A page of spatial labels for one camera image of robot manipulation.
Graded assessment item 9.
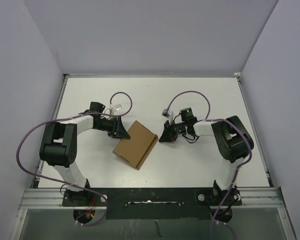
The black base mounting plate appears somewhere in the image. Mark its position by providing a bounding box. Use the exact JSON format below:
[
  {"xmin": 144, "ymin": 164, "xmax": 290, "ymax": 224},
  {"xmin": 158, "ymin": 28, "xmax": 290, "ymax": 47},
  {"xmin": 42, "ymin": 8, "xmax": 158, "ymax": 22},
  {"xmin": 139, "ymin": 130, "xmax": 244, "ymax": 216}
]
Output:
[{"xmin": 62, "ymin": 187, "xmax": 242, "ymax": 223}]

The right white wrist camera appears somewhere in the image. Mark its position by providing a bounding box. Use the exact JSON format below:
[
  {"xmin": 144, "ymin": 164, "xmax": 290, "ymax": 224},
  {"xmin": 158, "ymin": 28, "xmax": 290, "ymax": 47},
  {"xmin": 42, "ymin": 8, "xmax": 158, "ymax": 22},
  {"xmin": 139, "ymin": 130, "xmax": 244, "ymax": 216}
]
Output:
[{"xmin": 161, "ymin": 108, "xmax": 174, "ymax": 124}]

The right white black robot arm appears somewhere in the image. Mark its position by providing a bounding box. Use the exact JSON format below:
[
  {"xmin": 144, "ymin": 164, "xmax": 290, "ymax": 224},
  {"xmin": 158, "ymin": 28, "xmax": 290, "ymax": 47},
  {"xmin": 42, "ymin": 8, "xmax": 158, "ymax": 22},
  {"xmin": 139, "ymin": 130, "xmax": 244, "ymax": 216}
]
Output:
[{"xmin": 159, "ymin": 107, "xmax": 254, "ymax": 205}]

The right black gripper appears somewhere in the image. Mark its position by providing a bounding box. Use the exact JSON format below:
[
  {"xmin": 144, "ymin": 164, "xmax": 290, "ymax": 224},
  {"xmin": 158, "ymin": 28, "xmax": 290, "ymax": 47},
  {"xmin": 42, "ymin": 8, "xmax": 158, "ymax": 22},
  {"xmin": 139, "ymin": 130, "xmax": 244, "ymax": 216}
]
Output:
[{"xmin": 159, "ymin": 119, "xmax": 188, "ymax": 142}]

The purple cable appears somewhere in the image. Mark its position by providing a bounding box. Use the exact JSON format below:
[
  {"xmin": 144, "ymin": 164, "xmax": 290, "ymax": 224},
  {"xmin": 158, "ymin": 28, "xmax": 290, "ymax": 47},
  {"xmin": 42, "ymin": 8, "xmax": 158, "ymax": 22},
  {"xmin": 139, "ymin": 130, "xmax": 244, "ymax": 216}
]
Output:
[
  {"xmin": 16, "ymin": 91, "xmax": 133, "ymax": 227},
  {"xmin": 164, "ymin": 90, "xmax": 253, "ymax": 230}
]

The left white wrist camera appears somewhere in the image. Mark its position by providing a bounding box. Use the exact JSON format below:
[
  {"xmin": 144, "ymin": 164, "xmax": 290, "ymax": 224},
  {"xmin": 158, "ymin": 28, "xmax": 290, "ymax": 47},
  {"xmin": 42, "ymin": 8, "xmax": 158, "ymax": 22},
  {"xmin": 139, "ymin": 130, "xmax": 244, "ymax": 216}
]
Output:
[{"xmin": 109, "ymin": 103, "xmax": 123, "ymax": 116}]

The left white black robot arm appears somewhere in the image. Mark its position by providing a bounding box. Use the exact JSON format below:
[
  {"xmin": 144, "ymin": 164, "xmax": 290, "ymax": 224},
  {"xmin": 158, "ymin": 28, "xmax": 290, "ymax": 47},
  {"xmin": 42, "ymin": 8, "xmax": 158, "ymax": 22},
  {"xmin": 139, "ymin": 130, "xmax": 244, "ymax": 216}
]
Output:
[{"xmin": 39, "ymin": 102, "xmax": 131, "ymax": 206}]

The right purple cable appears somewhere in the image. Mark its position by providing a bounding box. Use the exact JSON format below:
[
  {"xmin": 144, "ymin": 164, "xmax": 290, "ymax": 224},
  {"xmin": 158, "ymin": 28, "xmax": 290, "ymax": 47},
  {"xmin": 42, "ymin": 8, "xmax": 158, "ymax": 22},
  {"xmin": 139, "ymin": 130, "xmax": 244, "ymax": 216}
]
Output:
[{"xmin": 164, "ymin": 90, "xmax": 253, "ymax": 230}]

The brown cardboard paper box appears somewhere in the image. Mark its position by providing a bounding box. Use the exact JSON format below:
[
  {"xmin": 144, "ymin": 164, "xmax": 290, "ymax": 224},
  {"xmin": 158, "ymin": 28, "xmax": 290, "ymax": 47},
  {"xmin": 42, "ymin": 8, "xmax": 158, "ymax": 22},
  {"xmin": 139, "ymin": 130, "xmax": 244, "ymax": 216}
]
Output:
[{"xmin": 112, "ymin": 120, "xmax": 159, "ymax": 170}]

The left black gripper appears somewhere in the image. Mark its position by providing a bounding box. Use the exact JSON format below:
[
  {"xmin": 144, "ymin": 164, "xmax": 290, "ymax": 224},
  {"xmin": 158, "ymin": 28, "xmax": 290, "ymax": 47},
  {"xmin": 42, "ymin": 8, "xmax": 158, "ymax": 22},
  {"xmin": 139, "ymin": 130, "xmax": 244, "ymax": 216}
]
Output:
[{"xmin": 95, "ymin": 115, "xmax": 130, "ymax": 140}]

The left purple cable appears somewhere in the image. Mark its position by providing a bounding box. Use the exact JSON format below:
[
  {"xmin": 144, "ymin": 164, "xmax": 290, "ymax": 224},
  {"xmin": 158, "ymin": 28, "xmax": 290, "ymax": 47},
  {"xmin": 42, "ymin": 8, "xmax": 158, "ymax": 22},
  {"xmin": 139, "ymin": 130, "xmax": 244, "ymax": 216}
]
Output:
[{"xmin": 16, "ymin": 91, "xmax": 133, "ymax": 227}]

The aluminium table frame rail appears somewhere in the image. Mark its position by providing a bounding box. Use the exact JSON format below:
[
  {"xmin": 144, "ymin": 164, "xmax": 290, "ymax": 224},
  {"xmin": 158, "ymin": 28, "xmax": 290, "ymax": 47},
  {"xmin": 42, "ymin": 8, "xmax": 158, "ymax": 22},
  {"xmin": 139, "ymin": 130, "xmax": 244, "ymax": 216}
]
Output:
[{"xmin": 11, "ymin": 73, "xmax": 71, "ymax": 240}]

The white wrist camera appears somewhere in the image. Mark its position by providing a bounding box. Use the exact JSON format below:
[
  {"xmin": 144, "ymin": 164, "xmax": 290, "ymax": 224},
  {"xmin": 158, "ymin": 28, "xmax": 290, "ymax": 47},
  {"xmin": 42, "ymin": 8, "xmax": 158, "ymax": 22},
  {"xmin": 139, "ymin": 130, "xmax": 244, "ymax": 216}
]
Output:
[
  {"xmin": 109, "ymin": 103, "xmax": 123, "ymax": 116},
  {"xmin": 161, "ymin": 108, "xmax": 174, "ymax": 124}
]

